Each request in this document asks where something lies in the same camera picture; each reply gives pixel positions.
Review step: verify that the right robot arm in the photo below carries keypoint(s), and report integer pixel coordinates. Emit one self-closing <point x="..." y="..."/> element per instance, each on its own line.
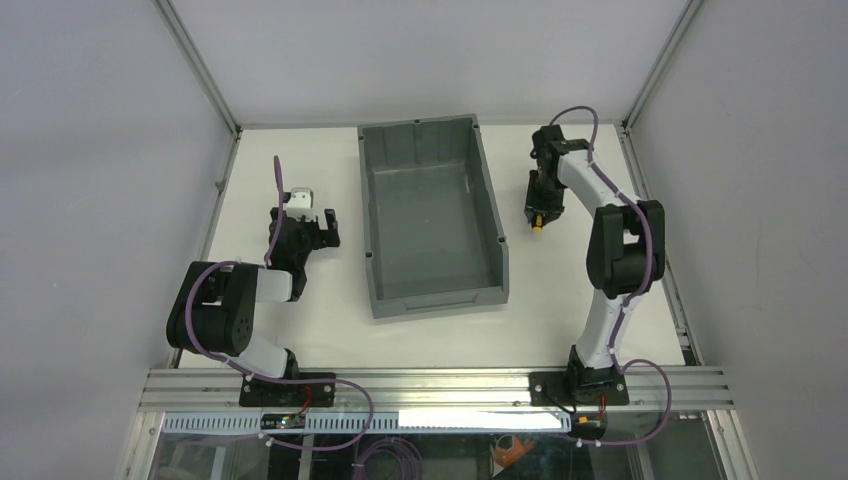
<point x="625" y="256"/>

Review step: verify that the aluminium mounting rail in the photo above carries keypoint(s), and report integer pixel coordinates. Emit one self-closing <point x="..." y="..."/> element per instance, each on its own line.
<point x="484" y="389"/>

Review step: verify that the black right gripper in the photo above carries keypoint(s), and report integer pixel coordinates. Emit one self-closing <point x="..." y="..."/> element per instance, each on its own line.
<point x="542" y="202"/>

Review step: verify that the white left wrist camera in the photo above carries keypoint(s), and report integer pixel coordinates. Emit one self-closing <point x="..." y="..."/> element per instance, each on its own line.
<point x="299" y="204"/>

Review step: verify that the slotted white cable duct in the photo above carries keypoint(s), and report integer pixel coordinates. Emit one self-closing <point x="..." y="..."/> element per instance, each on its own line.
<point x="401" y="422"/>

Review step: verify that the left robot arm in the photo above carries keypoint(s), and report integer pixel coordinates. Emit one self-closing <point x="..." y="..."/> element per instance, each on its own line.
<point x="213" y="313"/>

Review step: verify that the aluminium frame post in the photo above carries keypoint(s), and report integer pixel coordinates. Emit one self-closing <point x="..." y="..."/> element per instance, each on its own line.
<point x="661" y="63"/>
<point x="196" y="63"/>

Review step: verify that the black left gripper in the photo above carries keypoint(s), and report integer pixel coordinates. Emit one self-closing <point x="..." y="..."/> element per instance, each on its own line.
<point x="308" y="225"/>

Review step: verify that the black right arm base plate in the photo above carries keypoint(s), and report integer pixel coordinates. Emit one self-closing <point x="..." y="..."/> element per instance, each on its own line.
<point x="560" y="388"/>

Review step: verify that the left aluminium frame post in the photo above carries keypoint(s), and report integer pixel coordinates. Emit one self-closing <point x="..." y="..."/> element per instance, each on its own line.
<point x="196" y="63"/>

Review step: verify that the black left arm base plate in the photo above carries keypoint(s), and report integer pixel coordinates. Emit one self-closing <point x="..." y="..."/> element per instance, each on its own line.
<point x="287" y="391"/>

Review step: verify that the right aluminium frame post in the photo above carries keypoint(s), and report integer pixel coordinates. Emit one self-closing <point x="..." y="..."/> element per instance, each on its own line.
<point x="661" y="63"/>

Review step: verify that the yellow black screwdriver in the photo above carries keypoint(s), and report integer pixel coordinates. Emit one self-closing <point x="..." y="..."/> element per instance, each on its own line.
<point x="538" y="223"/>

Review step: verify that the grey plastic bin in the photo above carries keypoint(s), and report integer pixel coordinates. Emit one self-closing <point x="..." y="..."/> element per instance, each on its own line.
<point x="433" y="238"/>

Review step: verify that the orange object under table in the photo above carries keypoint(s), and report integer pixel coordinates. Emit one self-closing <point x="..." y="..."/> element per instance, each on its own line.
<point x="509" y="448"/>

